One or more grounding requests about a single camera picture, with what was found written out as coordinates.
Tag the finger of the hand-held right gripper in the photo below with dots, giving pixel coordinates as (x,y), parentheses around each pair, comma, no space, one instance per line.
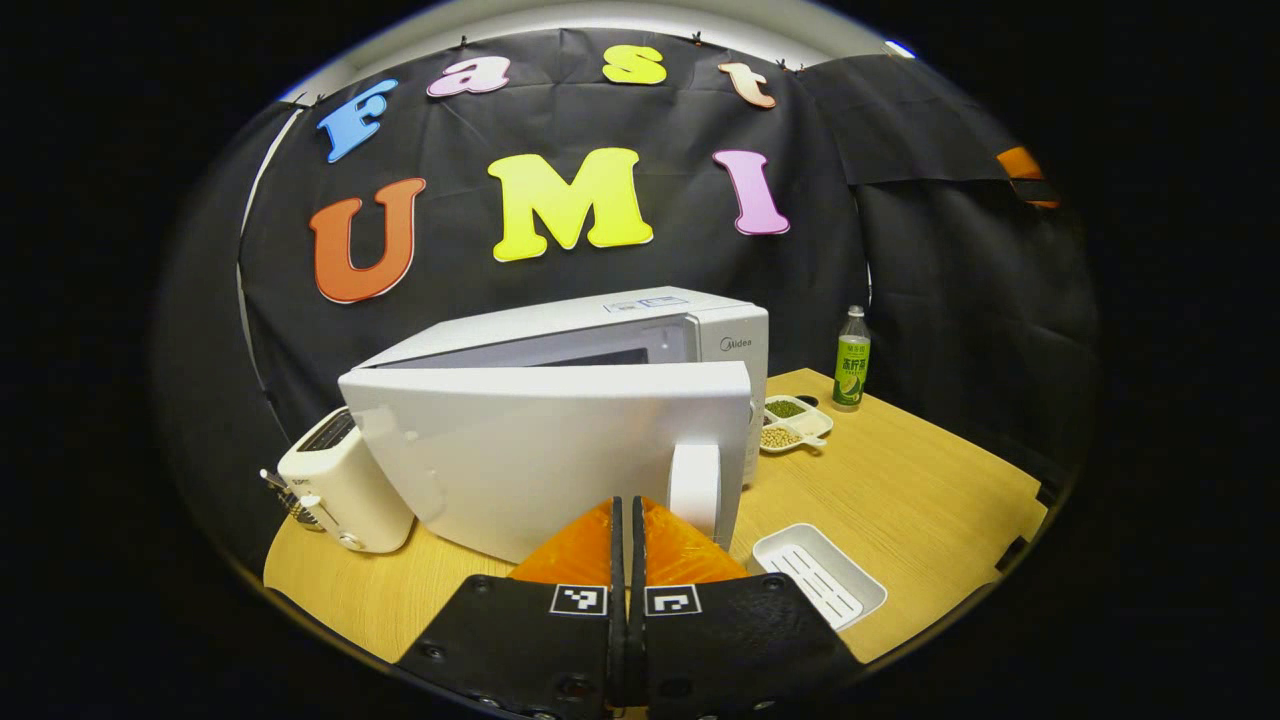
(1020,162)

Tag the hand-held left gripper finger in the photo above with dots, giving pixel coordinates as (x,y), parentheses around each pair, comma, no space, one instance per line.
(637,560)
(618,560)

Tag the white microwave oven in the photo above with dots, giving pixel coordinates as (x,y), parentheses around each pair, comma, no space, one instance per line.
(520,450)

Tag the ceiling light panel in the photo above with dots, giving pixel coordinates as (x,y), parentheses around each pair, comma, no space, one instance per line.
(900,48)

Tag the white rectangular tray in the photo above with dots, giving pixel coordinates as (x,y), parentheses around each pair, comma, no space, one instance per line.
(820,575)

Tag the white divided dish of beans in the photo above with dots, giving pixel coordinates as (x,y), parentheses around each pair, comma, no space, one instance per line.
(790,430)

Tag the green drink bottle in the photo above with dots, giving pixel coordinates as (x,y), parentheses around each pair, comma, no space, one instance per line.
(851,375)

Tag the white toaster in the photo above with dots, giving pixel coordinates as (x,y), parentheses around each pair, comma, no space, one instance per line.
(340,490)

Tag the black backdrop cloth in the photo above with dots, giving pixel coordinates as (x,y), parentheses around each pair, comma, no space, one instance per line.
(450,130)

